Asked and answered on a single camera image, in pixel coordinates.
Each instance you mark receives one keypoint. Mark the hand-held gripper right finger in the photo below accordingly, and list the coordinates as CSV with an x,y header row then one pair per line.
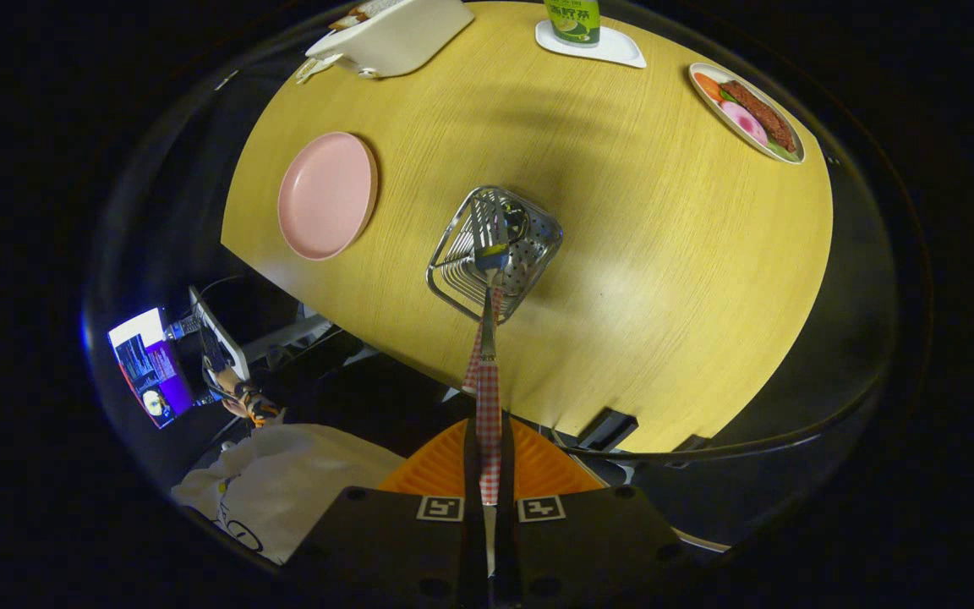
x,y
507,469

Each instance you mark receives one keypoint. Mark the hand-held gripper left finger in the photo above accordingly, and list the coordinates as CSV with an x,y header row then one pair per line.
x,y
470,465

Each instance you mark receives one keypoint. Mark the white keyboard with black keys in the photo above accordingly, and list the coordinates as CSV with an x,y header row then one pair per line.
x,y
216,334

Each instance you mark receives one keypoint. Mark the pink round plate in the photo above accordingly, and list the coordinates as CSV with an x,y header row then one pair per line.
x,y
326,194

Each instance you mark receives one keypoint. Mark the lit computer screen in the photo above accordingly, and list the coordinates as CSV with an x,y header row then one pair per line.
x,y
145,364

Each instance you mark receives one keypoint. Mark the pink round food slice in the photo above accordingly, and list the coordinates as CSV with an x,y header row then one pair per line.
x,y
745,123

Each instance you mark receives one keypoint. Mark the green leaf garnish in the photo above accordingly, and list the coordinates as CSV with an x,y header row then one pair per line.
x,y
783,150

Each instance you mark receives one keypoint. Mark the white toaster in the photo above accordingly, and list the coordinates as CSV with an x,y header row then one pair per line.
x,y
402,42

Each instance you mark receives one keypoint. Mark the white square coaster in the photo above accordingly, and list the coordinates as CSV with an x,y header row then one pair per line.
x,y
622,52

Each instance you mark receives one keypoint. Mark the orange carrot piece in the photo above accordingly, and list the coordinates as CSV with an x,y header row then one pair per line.
x,y
707,85

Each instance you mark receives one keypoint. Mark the brown meat strip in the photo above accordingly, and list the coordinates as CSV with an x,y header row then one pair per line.
x,y
762,114

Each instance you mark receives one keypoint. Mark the white oval food plate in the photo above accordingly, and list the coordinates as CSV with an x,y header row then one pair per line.
x,y
694,67

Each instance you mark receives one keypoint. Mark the green label drink bottle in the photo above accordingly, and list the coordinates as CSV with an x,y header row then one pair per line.
x,y
571,21

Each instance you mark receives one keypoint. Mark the white cloth clip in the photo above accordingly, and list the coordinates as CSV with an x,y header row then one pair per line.
x,y
227,80

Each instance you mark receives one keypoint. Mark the toasted bread slice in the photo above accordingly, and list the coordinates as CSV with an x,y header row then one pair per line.
x,y
360,13

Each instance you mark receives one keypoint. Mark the black table leg bracket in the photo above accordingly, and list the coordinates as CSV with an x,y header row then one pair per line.
x,y
610,427

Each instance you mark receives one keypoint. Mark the grey metal frame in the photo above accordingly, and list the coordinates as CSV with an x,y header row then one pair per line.
x,y
284,338

